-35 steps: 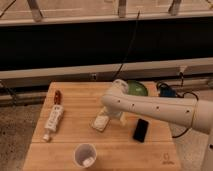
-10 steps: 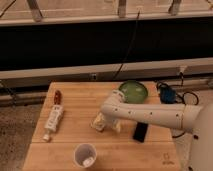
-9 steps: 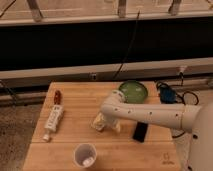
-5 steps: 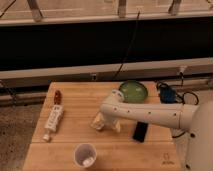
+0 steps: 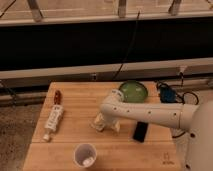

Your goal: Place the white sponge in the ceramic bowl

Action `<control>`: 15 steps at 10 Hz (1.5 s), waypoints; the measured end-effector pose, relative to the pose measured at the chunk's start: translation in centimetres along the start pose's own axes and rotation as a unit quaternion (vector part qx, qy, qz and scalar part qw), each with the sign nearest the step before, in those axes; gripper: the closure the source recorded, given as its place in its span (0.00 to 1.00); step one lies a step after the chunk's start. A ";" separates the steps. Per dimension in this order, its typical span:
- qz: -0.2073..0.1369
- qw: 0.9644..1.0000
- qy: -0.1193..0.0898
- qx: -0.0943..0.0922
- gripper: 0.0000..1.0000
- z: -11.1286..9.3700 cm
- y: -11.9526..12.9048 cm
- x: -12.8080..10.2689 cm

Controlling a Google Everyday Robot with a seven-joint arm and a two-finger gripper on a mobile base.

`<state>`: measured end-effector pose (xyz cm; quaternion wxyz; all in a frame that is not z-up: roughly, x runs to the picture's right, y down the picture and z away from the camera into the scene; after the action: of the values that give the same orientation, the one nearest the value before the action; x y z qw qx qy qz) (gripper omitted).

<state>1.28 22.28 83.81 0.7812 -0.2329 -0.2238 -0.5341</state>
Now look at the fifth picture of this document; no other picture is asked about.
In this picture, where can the white sponge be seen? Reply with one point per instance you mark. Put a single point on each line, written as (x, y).
(98, 123)

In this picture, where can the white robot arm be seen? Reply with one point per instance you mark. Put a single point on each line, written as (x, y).
(197, 120)

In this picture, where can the black smartphone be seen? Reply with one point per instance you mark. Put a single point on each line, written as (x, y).
(140, 132)

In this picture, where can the clear plastic cup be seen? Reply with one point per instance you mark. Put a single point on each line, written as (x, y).
(82, 152)

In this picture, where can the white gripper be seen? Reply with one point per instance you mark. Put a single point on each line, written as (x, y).
(112, 122)

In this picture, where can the blue connector box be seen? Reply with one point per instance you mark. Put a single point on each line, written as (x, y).
(167, 95)

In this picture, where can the white tube with label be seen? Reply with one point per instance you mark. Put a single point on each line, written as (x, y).
(52, 121)

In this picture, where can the red brown handled tool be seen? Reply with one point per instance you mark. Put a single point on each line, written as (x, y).
(57, 97)

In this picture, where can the small white cup content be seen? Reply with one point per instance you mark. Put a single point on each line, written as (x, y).
(87, 162)

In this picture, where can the green ceramic bowl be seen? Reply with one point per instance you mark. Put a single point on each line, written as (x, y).
(134, 91)

